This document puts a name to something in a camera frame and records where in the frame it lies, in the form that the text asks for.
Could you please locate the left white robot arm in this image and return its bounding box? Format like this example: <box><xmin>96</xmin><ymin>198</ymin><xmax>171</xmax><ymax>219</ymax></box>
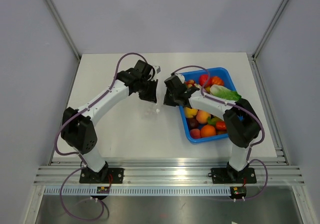
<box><xmin>60</xmin><ymin>60</ymin><xmax>161</xmax><ymax>184</ymax></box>

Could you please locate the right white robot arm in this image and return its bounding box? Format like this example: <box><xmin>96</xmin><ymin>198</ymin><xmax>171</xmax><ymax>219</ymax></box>
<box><xmin>163</xmin><ymin>74</ymin><xmax>262</xmax><ymax>184</ymax></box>

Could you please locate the small pink peach toy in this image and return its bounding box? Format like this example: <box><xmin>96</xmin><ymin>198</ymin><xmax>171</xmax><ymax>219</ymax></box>
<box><xmin>189</xmin><ymin>128</ymin><xmax>201</xmax><ymax>139</ymax></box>

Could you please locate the dark purple plum toy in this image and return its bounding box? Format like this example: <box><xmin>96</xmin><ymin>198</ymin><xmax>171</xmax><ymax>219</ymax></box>
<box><xmin>186</xmin><ymin>118</ymin><xmax>200</xmax><ymax>130</ymax></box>

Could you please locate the red strawberry toy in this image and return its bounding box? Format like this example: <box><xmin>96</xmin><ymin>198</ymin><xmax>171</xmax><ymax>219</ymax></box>
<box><xmin>198</xmin><ymin>74</ymin><xmax>212</xmax><ymax>88</ymax></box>

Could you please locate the white slotted cable duct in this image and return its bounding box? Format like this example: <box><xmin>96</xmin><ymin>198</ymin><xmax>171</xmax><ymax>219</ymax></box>
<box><xmin>44</xmin><ymin>186</ymin><xmax>231</xmax><ymax>197</ymax></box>

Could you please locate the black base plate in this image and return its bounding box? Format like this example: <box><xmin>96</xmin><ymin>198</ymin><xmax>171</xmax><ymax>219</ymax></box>
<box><xmin>79</xmin><ymin>167</ymin><xmax>124</xmax><ymax>184</ymax></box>
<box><xmin>208</xmin><ymin>167</ymin><xmax>257</xmax><ymax>184</ymax></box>

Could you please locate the orange fruit toy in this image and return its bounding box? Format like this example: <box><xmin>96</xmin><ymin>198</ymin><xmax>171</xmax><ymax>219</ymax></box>
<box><xmin>200</xmin><ymin>125</ymin><xmax>217</xmax><ymax>138</ymax></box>

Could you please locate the clear zip top bag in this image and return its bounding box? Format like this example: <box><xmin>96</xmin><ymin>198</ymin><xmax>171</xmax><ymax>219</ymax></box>
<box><xmin>144</xmin><ymin>107</ymin><xmax>160</xmax><ymax>117</ymax></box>

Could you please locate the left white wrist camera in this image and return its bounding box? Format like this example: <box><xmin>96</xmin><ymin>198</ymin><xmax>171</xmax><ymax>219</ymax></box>
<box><xmin>152</xmin><ymin>65</ymin><xmax>161</xmax><ymax>74</ymax></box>

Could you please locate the green cabbage toy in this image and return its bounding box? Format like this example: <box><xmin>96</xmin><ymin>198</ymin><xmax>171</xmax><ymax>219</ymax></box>
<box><xmin>210</xmin><ymin>84</ymin><xmax>242</xmax><ymax>101</ymax></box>

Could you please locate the orange persimmon toy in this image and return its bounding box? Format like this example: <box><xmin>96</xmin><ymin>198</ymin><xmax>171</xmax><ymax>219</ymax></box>
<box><xmin>210</xmin><ymin>76</ymin><xmax>224</xmax><ymax>86</ymax></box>

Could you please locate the aluminium mounting rail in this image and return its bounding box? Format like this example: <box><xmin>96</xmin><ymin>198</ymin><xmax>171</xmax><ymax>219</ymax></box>
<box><xmin>33</xmin><ymin>156</ymin><xmax>305</xmax><ymax>186</ymax></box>

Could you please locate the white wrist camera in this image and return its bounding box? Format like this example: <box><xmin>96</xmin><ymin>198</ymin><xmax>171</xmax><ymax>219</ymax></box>
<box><xmin>152</xmin><ymin>65</ymin><xmax>161</xmax><ymax>74</ymax></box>
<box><xmin>176</xmin><ymin>73</ymin><xmax>185</xmax><ymax>83</ymax></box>

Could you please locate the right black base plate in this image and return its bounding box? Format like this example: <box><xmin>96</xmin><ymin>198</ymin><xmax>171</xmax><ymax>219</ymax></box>
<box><xmin>208</xmin><ymin>167</ymin><xmax>257</xmax><ymax>184</ymax></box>

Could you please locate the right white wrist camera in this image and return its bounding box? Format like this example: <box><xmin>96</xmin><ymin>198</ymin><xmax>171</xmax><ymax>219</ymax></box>
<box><xmin>176</xmin><ymin>73</ymin><xmax>185</xmax><ymax>83</ymax></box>

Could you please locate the blue plastic bin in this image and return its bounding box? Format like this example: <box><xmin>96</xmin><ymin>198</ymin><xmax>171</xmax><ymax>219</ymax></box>
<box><xmin>178</xmin><ymin>67</ymin><xmax>236</xmax><ymax>144</ymax></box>

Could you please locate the red carrot toy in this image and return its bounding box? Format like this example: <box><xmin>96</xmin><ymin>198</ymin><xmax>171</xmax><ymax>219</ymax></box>
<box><xmin>215</xmin><ymin>121</ymin><xmax>227</xmax><ymax>131</ymax></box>

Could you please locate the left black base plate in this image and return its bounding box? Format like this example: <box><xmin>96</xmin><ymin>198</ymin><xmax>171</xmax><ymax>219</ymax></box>
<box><xmin>79</xmin><ymin>167</ymin><xmax>124</xmax><ymax>184</ymax></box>

